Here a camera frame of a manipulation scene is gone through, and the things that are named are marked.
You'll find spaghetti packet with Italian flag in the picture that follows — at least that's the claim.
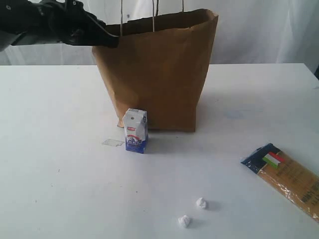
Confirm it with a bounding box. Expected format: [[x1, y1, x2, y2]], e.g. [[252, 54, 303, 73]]
[[241, 143, 319, 222]]

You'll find white backdrop curtain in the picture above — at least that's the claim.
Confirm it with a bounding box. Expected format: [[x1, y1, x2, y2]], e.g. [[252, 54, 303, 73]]
[[0, 0, 319, 72]]

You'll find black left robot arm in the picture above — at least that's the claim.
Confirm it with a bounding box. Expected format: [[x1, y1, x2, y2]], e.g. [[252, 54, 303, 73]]
[[0, 0, 119, 51]]

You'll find white paper wad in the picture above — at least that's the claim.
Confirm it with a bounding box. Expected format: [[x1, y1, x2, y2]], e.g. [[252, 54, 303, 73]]
[[178, 215, 192, 228], [196, 197, 207, 209]]

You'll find small blue white milk carton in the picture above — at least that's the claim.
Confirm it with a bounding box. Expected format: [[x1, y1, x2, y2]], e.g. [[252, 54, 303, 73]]
[[122, 108, 149, 154]]

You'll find brown paper shopping bag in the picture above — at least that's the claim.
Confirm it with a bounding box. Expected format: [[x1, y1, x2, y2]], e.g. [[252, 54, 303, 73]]
[[92, 1, 218, 132]]

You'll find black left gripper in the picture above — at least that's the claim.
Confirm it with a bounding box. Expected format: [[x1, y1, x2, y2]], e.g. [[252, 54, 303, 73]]
[[39, 0, 119, 48]]

